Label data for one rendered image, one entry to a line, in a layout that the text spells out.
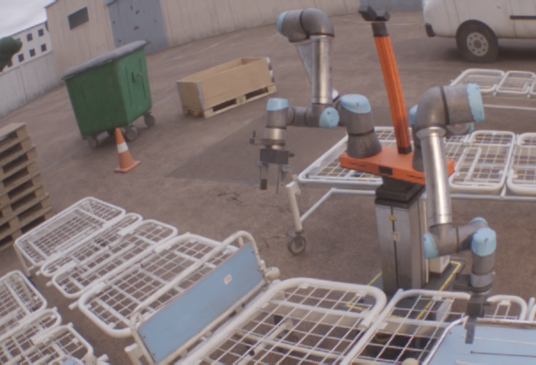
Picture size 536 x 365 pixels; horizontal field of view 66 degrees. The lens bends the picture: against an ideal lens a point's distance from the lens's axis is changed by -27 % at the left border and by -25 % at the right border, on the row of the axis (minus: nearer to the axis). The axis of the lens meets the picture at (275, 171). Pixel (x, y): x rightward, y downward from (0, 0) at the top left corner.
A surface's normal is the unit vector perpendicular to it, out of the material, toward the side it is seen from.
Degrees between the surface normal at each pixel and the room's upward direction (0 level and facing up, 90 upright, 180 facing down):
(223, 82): 90
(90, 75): 94
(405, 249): 90
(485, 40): 90
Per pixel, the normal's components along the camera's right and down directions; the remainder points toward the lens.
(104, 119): -0.24, 0.46
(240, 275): 0.79, 0.04
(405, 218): -0.67, 0.40
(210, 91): 0.54, 0.18
